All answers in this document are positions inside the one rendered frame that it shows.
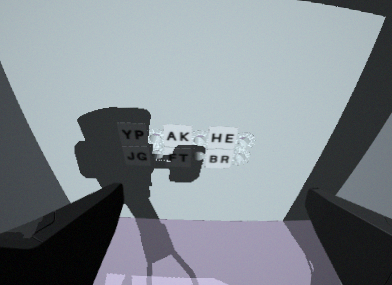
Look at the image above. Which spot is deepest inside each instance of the tall grey cabinet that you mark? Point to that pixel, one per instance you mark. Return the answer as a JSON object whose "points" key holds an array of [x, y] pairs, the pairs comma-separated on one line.
{"points": [[29, 189]]}

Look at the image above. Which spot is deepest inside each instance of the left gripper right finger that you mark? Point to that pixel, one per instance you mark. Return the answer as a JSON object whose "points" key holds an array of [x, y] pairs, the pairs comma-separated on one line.
{"points": [[358, 241]]}

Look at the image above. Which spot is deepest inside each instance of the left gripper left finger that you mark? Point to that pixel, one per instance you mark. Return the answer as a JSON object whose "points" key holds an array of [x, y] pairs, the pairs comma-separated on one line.
{"points": [[65, 247]]}

